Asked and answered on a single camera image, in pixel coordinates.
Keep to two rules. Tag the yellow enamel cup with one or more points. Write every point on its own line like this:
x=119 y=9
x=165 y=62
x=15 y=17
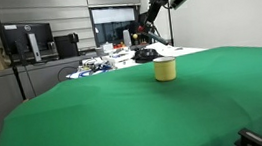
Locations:
x=165 y=69

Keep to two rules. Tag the black side monitor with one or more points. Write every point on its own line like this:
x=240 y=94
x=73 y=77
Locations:
x=143 y=21

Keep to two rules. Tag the black stand pole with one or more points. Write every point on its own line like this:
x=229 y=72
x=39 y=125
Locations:
x=8 y=51
x=171 y=27

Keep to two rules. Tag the small yellow ball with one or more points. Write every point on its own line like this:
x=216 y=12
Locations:
x=135 y=36

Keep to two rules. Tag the white upright speaker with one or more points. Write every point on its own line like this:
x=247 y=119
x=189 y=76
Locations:
x=127 y=38

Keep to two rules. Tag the orange small items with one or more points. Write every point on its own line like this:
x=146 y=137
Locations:
x=119 y=45

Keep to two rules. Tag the white paper sheet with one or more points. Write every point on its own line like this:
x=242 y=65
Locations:
x=182 y=50

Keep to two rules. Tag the small white box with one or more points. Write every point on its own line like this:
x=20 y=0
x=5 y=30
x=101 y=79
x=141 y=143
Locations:
x=108 y=47

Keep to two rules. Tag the blue white electronics clutter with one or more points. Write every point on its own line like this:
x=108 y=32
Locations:
x=100 y=65

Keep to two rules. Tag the black computer tower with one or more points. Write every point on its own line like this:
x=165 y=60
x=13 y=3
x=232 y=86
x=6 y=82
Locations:
x=66 y=46

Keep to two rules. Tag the green table cloth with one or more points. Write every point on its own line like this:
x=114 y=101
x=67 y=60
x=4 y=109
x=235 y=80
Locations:
x=109 y=119

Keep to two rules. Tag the black Dell monitor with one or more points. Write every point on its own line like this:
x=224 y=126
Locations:
x=26 y=37

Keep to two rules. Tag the black table clamp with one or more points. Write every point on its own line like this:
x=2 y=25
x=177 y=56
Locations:
x=251 y=138

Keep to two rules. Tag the large dark wall screen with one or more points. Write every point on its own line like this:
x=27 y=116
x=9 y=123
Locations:
x=115 y=24

